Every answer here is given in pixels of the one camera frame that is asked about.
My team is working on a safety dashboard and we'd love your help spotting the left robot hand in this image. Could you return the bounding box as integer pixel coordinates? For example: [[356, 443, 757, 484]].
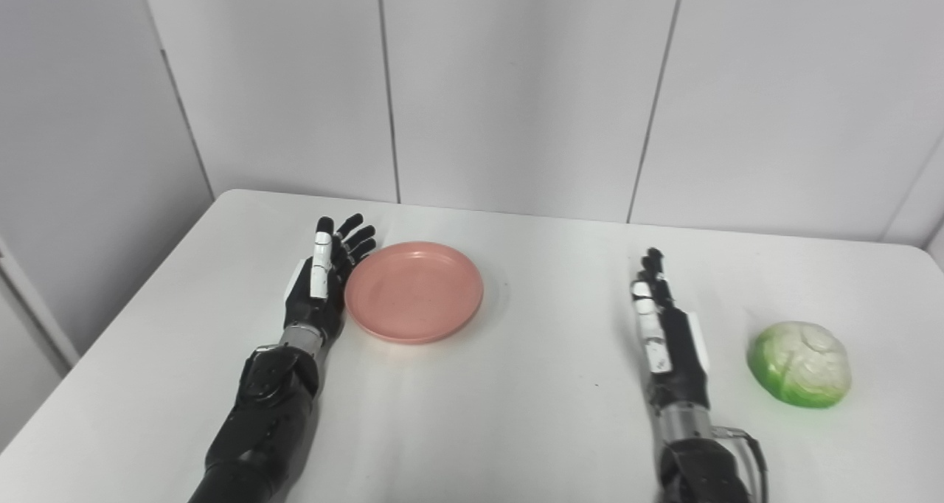
[[280, 213, 378, 341]]

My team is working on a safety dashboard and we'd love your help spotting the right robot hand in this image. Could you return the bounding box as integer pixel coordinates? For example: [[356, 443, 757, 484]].
[[631, 248, 712, 415]]

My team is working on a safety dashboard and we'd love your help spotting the pink plate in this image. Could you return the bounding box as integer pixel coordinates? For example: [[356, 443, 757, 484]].
[[344, 241, 485, 345]]

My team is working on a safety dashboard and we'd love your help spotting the green white cabbage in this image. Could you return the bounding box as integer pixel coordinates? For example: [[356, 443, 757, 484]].
[[747, 321, 853, 409]]

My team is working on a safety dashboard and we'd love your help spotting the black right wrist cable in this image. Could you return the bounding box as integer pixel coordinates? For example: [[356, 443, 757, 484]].
[[714, 428, 769, 503]]

